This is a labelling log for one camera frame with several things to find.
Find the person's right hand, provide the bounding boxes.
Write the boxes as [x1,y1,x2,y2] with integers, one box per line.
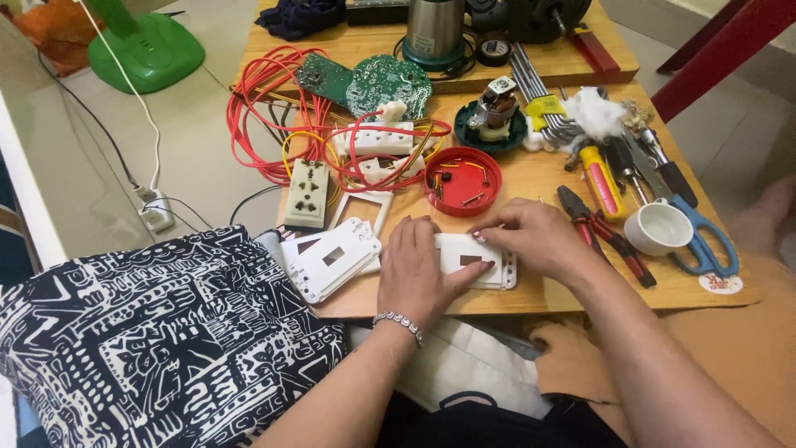
[470,198,599,289]

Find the person's left hand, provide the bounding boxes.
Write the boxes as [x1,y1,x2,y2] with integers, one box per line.
[377,214,497,334]

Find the red black pliers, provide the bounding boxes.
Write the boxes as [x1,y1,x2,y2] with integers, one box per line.
[556,184,658,289]

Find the yellow pink screwdriver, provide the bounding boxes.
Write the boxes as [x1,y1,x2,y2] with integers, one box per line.
[578,144,627,224]

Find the red round plastic lid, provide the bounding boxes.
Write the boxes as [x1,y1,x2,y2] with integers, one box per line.
[423,146,504,218]

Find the white cloth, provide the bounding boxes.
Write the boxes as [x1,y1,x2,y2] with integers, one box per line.
[346,316,556,422]

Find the white cup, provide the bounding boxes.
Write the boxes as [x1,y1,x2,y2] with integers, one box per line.
[623,198,695,258]

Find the white socket housing part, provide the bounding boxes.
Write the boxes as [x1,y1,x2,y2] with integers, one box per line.
[357,154,427,189]

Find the white cotton wad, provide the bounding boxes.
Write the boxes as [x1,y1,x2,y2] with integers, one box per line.
[522,86,630,155]

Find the small electric motor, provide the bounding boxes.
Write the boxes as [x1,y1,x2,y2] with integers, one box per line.
[467,75,521,143]

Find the dark green round base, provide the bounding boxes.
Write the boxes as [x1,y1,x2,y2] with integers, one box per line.
[453,100,530,155]

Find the white power strip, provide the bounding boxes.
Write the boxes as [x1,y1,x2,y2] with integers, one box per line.
[343,121,416,157]

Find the hex key set yellow holder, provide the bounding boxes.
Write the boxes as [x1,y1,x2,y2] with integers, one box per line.
[509,41,583,148]

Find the round white red sticker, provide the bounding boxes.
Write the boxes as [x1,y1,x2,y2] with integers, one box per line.
[697,272,745,296]

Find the red flat bar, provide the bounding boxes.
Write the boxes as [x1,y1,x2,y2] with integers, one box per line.
[568,25,622,77]

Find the black tape roll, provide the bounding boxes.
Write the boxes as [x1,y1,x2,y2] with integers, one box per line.
[476,39,514,68]

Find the round green circuit board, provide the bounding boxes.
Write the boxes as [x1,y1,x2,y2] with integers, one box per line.
[345,54,434,123]

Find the rectangular green circuit board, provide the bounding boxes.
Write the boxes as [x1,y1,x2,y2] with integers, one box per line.
[295,52,356,108]

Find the large black motor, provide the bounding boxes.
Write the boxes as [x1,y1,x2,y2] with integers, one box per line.
[465,0,593,45]

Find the steel jug with teal base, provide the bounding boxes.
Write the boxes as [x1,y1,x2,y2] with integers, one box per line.
[400,0,477,73]

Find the red furniture leg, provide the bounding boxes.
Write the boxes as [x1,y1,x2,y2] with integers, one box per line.
[649,0,796,124]

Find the black white patterned fabric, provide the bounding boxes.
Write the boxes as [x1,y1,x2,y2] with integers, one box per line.
[0,224,349,448]

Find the white extension socket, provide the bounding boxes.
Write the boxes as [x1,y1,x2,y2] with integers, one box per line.
[132,184,175,235]

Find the black box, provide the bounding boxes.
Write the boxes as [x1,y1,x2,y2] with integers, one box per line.
[345,0,412,27]

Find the dark blue cloth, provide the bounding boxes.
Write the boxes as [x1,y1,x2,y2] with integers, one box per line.
[254,0,347,42]

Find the green fan base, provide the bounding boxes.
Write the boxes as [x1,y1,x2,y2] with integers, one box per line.
[84,0,206,96]

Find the orange bag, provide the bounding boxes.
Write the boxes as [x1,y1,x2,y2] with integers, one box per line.
[11,0,95,77]

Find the silver bracelet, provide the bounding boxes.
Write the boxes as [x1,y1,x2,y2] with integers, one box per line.
[372,311,425,349]

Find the white rectangular plastic frame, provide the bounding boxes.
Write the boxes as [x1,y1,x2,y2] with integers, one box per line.
[327,189,395,239]

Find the small screws and wire bits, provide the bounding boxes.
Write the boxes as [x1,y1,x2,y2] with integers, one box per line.
[430,161,492,207]

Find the black handled screwdriver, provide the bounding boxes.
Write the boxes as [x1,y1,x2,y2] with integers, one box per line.
[605,136,651,207]

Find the beige double wall socket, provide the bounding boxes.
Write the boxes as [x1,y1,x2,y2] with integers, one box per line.
[284,158,331,231]

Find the black handled metal tool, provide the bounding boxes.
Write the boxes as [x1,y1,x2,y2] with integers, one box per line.
[633,121,699,209]

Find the blue handled scissors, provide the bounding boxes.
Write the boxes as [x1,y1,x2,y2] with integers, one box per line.
[622,127,741,278]

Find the yellow wire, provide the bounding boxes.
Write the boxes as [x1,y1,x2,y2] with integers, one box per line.
[281,130,343,207]

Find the black jug cable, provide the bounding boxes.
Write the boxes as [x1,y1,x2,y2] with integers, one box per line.
[392,32,479,82]

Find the red cable bundle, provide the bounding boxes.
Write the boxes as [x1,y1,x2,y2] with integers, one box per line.
[225,45,453,194]

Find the white power cable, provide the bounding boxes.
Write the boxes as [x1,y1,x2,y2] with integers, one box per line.
[73,0,164,191]

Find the thin black cable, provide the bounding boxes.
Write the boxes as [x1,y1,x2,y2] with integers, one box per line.
[36,50,215,232]

